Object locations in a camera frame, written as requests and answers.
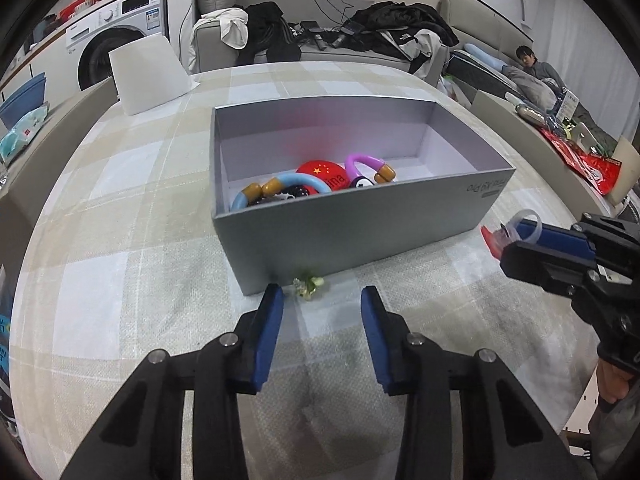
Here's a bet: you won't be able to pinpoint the white front-load washing machine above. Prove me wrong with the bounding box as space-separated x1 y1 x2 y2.
65 0 168 90

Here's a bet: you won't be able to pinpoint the blue bracelet with amber beads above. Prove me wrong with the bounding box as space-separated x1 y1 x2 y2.
229 171 333 213

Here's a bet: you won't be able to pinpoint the person lying on sofa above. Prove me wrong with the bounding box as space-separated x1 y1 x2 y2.
515 46 617 156

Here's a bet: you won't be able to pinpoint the black clothes on sofa arm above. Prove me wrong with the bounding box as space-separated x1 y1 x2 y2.
235 1 302 66

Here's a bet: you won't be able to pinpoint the small green flower hair clip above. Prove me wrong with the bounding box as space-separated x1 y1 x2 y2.
292 275 324 301

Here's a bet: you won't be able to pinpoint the beige bench right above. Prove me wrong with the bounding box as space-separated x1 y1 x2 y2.
471 90 639 223

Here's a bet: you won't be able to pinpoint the black jacket pile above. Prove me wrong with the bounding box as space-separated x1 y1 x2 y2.
338 1 460 79

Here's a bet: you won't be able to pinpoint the person's right hand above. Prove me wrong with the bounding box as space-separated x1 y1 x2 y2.
596 360 634 405

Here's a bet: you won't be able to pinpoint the purple bracelet with cartoon charm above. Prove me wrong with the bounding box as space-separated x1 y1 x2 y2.
344 153 398 189

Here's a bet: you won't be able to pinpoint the grey cardboard phone box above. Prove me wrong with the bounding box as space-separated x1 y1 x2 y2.
209 96 514 295

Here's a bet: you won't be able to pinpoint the blue plastic basin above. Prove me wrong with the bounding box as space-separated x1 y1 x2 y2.
0 73 47 130

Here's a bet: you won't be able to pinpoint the wet wipes pack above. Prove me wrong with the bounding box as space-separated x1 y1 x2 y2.
0 102 50 167

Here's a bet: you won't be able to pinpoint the checkered tablecloth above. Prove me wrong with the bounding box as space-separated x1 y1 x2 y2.
9 62 597 479

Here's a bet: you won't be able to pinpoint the beige bench left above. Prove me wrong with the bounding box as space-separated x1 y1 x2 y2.
0 77 120 241

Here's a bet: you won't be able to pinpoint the red snack bag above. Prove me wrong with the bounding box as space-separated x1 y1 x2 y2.
538 127 622 196

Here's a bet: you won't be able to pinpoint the red China flag badge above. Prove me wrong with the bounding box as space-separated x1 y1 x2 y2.
297 159 350 191

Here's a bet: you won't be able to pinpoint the white garment on sofa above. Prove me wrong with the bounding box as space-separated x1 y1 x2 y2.
192 6 248 50

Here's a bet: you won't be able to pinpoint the grey sofa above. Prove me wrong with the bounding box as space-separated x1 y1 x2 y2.
189 0 450 86

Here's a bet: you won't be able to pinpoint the beige bench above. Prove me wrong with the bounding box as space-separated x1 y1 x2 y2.
0 77 120 241
471 90 639 223

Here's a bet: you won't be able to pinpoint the white paper towel roll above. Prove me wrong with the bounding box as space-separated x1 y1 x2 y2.
108 34 198 116

